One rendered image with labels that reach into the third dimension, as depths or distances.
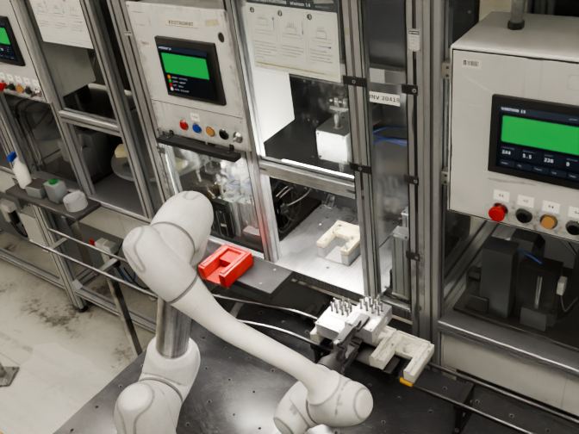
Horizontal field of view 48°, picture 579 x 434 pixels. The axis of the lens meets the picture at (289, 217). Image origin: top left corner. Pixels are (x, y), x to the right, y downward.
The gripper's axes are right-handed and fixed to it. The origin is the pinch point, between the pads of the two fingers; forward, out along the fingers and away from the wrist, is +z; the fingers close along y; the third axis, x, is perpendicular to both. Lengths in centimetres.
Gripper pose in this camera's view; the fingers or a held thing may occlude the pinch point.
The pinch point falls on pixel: (360, 328)
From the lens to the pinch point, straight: 197.8
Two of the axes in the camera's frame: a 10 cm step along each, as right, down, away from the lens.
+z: 5.6, -5.3, 6.4
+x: -8.2, -2.4, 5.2
